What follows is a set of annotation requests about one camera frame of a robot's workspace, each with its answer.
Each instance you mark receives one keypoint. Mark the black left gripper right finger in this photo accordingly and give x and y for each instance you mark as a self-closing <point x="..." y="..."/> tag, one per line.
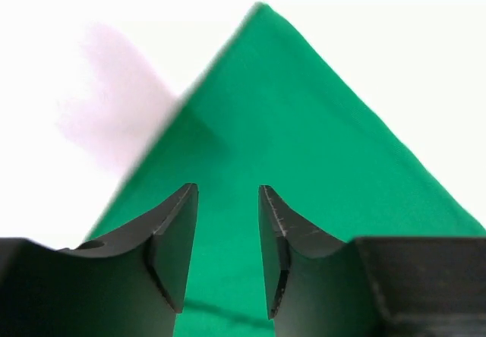
<point x="318" y="285"/>

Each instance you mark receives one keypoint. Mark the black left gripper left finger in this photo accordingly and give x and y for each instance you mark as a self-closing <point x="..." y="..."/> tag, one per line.
<point x="128" y="282"/>

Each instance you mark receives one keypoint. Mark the green t-shirt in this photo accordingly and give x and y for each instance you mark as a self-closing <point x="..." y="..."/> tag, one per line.
<point x="271" y="111"/>

